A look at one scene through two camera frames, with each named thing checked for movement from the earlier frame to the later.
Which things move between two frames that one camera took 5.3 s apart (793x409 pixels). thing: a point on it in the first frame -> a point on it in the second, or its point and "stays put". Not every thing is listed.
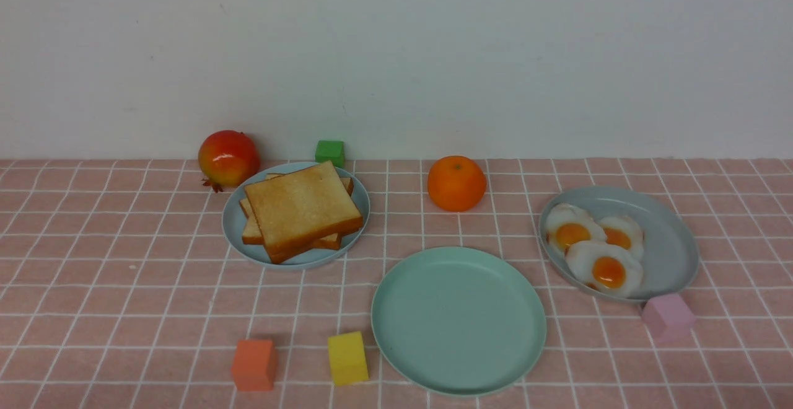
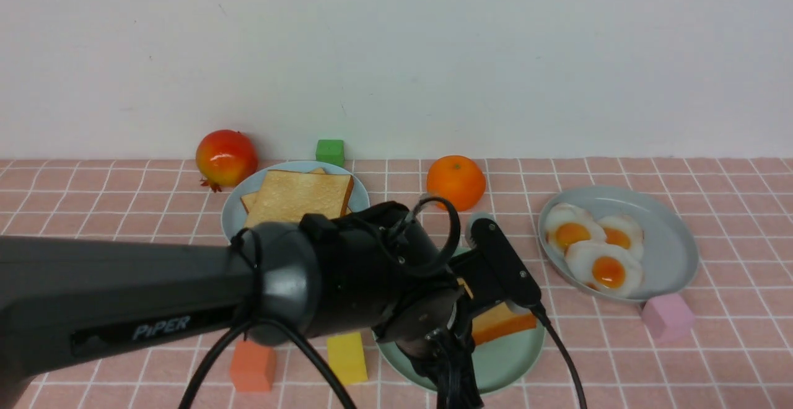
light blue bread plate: [233, 220] stays put
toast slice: [302, 209] -> [500, 321]
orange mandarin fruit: [457, 183] stays put
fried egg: [611, 271] stays put
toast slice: [247, 204] -> [249, 199]
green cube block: [331, 150] stays put
